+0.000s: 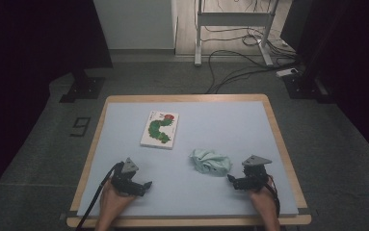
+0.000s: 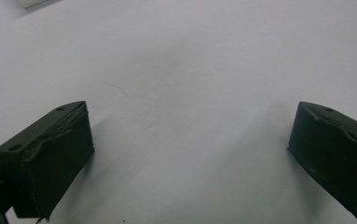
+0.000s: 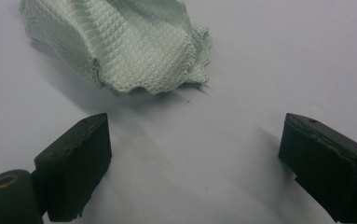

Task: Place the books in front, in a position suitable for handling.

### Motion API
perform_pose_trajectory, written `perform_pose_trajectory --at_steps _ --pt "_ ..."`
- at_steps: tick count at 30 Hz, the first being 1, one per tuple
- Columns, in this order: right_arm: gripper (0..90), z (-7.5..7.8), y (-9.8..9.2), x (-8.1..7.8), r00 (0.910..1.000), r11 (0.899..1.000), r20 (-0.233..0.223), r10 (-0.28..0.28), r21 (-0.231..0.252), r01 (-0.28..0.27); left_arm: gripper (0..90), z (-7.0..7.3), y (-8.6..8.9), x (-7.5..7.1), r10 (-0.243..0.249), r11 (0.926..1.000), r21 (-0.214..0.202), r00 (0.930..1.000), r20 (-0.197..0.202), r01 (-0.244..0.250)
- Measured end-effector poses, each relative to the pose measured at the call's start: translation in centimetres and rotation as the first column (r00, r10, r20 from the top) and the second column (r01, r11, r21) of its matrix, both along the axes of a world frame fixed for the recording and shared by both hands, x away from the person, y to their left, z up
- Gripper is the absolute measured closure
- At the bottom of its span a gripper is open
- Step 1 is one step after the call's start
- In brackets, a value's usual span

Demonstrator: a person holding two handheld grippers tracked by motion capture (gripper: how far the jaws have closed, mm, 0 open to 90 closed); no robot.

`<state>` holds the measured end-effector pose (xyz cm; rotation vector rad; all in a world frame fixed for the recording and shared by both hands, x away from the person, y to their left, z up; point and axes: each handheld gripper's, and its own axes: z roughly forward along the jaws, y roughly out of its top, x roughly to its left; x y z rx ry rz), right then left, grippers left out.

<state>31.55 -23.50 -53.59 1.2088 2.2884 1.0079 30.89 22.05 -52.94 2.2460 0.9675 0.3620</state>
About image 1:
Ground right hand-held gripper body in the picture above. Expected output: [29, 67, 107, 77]
[241, 154, 273, 193]

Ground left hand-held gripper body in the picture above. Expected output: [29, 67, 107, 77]
[110, 157, 147, 197]

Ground light green cloth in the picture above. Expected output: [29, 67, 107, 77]
[189, 148, 233, 177]

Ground white caterpillar picture book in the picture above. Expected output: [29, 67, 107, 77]
[140, 110, 180, 151]

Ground person's left hand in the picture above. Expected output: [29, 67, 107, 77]
[98, 180, 138, 223]

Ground person's right hand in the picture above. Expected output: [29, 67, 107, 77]
[249, 178, 280, 223]

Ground wooden table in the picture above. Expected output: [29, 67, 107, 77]
[66, 93, 312, 229]

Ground black stand base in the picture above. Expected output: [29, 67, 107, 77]
[59, 68, 107, 104]
[282, 71, 334, 104]

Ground white power strip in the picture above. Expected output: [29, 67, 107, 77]
[276, 67, 300, 79]

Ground dark curtain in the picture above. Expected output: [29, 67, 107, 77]
[0, 0, 114, 206]
[281, 0, 369, 167]

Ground white cabinet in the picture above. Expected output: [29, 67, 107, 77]
[92, 0, 178, 51]

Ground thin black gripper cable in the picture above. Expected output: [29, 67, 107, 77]
[265, 174, 281, 219]

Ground thick black gripper cable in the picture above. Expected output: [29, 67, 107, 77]
[75, 162, 125, 231]

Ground tangle of black floor cables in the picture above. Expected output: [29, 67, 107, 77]
[200, 0, 302, 94]

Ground white metal desk frame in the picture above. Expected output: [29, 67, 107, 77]
[194, 0, 281, 67]

